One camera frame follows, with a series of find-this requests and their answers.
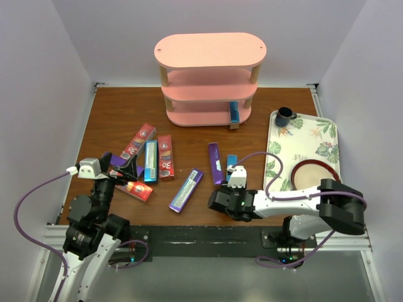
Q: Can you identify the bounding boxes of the red toothpaste box lower left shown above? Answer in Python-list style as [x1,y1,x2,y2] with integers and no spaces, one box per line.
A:
[116,181,154,203]

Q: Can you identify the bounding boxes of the red toothpaste box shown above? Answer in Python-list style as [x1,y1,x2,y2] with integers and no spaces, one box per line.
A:
[120,123,157,160]
[116,181,154,203]
[157,135,174,181]

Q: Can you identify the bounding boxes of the dark blue mug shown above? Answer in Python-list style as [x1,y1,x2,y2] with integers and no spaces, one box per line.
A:
[275,107,297,128]

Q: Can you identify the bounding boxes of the red toothpaste box middle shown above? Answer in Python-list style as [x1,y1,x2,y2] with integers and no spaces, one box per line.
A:
[157,135,174,181]

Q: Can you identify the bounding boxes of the pink three-tier shelf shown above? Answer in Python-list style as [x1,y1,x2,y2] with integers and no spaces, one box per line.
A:
[154,32,267,127]

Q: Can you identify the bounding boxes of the floral serving tray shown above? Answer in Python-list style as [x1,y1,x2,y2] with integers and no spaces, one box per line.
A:
[263,111,341,192]

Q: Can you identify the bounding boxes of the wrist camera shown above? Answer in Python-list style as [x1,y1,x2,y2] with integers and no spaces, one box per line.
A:
[66,158,101,180]
[227,165,247,189]

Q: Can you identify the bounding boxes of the purple cable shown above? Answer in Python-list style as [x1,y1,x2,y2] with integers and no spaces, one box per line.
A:
[13,171,150,302]
[232,152,368,270]

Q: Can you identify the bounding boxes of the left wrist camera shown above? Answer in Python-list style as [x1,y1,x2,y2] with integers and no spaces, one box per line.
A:
[66,158,101,180]

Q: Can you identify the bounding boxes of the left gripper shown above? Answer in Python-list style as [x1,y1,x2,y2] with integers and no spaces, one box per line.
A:
[91,152,137,221]

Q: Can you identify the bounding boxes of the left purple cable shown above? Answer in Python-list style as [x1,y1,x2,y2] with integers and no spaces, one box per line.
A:
[13,171,150,302]

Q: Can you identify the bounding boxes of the red toothpaste box upper left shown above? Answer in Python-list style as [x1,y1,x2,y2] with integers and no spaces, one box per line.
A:
[120,123,157,160]

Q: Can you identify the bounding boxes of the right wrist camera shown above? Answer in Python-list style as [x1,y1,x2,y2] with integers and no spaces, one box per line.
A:
[227,165,247,189]

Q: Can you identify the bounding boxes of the purple toothpaste box with label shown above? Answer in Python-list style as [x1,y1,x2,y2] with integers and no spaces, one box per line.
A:
[168,168,204,213]

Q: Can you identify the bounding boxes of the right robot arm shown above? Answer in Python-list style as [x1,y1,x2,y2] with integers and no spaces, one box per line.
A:
[208,179,367,248]

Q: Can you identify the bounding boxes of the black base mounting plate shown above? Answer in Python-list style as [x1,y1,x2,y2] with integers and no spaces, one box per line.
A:
[130,225,317,261]

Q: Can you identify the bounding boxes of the blue toothpaste box with label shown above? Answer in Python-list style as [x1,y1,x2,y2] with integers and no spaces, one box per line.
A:
[144,140,158,184]

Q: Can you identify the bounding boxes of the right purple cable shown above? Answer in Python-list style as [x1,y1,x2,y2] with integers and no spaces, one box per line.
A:
[232,152,368,270]

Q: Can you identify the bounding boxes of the red rimmed plate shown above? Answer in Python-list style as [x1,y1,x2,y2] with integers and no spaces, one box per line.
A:
[291,159,341,190]

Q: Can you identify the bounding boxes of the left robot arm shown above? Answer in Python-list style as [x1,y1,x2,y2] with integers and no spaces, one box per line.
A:
[50,152,138,301]

